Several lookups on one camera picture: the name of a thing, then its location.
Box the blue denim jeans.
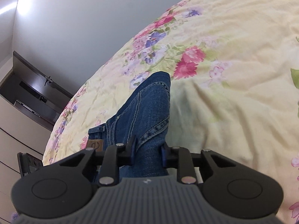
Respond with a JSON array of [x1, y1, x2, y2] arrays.
[[88, 71, 171, 178]]

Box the floral yellow bed quilt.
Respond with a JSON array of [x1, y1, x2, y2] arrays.
[[43, 0, 298, 223]]

